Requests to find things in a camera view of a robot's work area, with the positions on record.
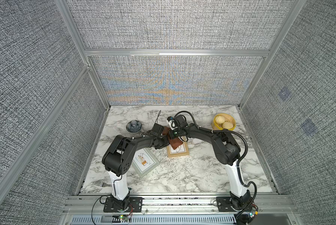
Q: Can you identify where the brown microfibre cloth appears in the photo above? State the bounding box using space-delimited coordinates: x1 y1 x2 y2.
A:
162 127 183 150

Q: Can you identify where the light wood picture frame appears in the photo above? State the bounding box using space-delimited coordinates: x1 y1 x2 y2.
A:
167 142 189 158

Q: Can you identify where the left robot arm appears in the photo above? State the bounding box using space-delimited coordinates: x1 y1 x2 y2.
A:
102 134 170 201

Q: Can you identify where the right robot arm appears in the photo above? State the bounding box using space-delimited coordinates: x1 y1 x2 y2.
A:
168 124 254 211

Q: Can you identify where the grey flower shaped dish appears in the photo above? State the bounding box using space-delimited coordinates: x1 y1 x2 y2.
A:
126 120 142 133

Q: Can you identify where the white steamed bun back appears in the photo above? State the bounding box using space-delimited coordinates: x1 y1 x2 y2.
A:
214 115 226 124

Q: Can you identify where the white steamed bun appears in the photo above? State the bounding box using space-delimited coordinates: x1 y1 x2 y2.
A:
221 121 234 129
214 115 226 124

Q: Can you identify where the yellow rimmed bamboo steamer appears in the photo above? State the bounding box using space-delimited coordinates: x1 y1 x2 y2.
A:
211 113 236 131

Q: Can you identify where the white steamed bun front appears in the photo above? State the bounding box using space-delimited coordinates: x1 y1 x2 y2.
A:
221 121 234 129

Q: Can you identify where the silver fork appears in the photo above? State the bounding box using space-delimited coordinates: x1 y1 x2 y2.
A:
94 181 112 188

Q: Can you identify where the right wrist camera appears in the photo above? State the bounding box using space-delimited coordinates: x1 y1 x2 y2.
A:
167 114 188 130

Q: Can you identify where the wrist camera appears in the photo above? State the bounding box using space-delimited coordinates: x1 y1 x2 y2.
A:
150 123 164 137
167 114 188 130

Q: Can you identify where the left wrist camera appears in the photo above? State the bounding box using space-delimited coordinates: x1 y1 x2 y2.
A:
150 123 164 137

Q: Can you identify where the grey green picture frame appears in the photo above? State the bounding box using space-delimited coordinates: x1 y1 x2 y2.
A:
132 148 160 178

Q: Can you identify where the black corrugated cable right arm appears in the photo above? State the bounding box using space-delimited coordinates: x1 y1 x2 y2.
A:
174 110 258 220

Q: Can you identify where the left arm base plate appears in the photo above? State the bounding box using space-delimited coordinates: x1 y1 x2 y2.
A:
103 196 143 213

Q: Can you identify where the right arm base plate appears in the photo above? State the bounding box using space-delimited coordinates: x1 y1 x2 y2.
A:
216 196 235 212

